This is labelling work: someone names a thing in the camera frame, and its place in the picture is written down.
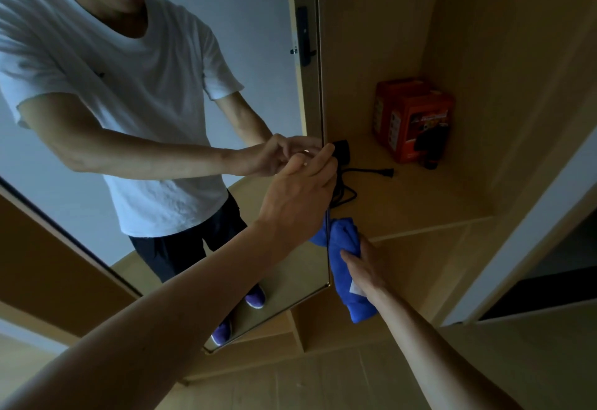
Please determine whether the person's left hand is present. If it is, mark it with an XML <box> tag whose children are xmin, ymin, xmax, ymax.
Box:
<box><xmin>257</xmin><ymin>143</ymin><xmax>339</xmax><ymax>250</ymax></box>

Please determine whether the blue microfibre cloth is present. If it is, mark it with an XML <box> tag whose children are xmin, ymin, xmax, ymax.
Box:
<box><xmin>326</xmin><ymin>217</ymin><xmax>379</xmax><ymax>325</ymax></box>

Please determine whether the person's left forearm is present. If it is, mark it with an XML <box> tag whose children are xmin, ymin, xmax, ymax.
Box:
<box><xmin>0</xmin><ymin>220</ymin><xmax>290</xmax><ymax>410</ymax></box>

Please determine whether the person's right hand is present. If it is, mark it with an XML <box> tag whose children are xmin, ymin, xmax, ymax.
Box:
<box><xmin>339</xmin><ymin>233</ymin><xmax>394</xmax><ymax>304</ymax></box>

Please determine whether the person's right forearm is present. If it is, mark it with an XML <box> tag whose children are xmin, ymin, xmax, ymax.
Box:
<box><xmin>371</xmin><ymin>283</ymin><xmax>525</xmax><ymax>410</ymax></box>

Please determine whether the wooden wardrobe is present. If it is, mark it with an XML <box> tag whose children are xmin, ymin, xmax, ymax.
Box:
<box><xmin>0</xmin><ymin>0</ymin><xmax>597</xmax><ymax>385</ymax></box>

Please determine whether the red box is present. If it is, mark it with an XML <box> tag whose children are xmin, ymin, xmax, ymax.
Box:
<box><xmin>371</xmin><ymin>77</ymin><xmax>432</xmax><ymax>146</ymax></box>
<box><xmin>387</xmin><ymin>90</ymin><xmax>456</xmax><ymax>165</ymax></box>

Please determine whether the tall framed mirror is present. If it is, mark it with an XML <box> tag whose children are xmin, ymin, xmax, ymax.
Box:
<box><xmin>0</xmin><ymin>0</ymin><xmax>333</xmax><ymax>355</ymax></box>

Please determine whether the small black pouch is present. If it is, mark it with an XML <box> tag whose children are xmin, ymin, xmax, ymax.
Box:
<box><xmin>412</xmin><ymin>123</ymin><xmax>451</xmax><ymax>171</ymax></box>

